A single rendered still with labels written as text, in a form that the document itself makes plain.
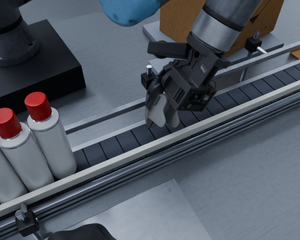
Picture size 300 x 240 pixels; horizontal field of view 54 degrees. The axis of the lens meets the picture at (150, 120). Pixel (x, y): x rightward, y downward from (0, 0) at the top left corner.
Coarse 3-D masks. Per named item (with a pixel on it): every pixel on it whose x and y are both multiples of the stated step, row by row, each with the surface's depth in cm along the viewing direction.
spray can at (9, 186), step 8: (0, 152) 46; (0, 160) 46; (8, 160) 49; (0, 168) 46; (8, 168) 48; (0, 176) 47; (8, 176) 49; (16, 176) 51; (0, 184) 48; (8, 184) 49; (16, 184) 51; (24, 184) 56; (0, 192) 50; (8, 192) 50; (16, 192) 52; (24, 192) 55; (0, 200) 52; (8, 200) 52
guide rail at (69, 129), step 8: (280, 48) 73; (288, 48) 73; (296, 48) 75; (264, 56) 71; (272, 56) 72; (240, 64) 69; (248, 64) 70; (224, 72) 68; (232, 72) 69; (128, 104) 61; (136, 104) 61; (144, 104) 62; (104, 112) 59; (112, 112) 59; (120, 112) 60; (80, 120) 58; (88, 120) 58; (96, 120) 58; (104, 120) 60; (64, 128) 57; (72, 128) 57; (80, 128) 58
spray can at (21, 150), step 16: (0, 112) 43; (0, 128) 42; (16, 128) 44; (0, 144) 44; (16, 144) 44; (32, 144) 47; (16, 160) 47; (32, 160) 49; (32, 176) 51; (48, 176) 55
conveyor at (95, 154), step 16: (256, 80) 78; (272, 80) 78; (288, 80) 78; (224, 96) 74; (240, 96) 74; (256, 96) 74; (288, 96) 74; (192, 112) 70; (208, 112) 70; (144, 128) 67; (160, 128) 67; (176, 128) 67; (208, 128) 67; (96, 144) 64; (112, 144) 64; (128, 144) 64; (144, 144) 64; (176, 144) 65; (80, 160) 62; (96, 160) 62; (96, 176) 59; (64, 192) 57
